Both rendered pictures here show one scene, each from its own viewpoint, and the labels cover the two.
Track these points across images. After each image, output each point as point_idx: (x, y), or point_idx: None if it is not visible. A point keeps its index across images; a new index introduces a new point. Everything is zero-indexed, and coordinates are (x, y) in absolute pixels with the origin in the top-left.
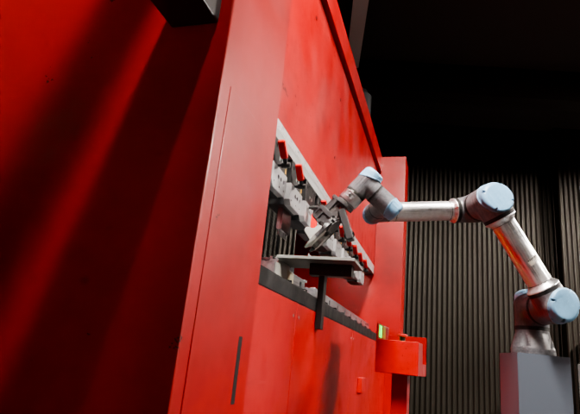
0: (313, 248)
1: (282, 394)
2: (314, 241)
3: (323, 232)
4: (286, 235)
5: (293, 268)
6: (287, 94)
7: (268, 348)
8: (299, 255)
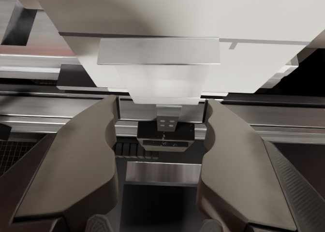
0: (119, 103)
1: None
2: (228, 116)
3: (272, 190)
4: (135, 178)
5: (62, 82)
6: None
7: None
8: (301, 49)
